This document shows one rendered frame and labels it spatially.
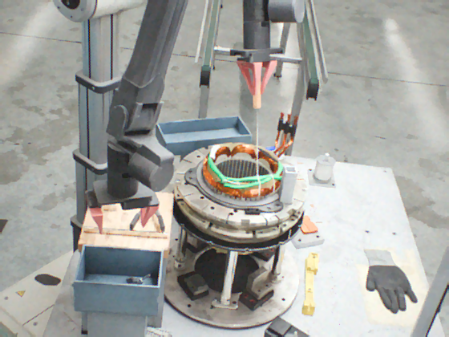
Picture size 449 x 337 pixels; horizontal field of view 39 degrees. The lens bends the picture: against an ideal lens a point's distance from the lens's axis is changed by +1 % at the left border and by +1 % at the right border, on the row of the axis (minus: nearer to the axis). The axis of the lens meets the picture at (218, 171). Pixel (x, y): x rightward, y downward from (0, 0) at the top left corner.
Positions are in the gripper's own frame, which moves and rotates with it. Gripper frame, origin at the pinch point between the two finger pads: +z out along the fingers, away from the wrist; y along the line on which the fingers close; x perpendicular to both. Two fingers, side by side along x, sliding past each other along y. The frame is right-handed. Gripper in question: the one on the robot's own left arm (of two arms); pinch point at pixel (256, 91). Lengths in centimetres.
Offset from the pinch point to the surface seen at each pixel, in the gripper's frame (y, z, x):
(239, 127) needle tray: 20.3, 16.8, 36.1
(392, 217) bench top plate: 64, 48, 17
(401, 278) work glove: 45, 56, -4
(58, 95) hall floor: 48, 37, 272
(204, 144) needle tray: 5.1, 18.4, 31.3
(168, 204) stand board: -17.0, 25.9, 11.9
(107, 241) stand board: -34.6, 29.1, 6.9
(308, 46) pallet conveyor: 123, 5, 125
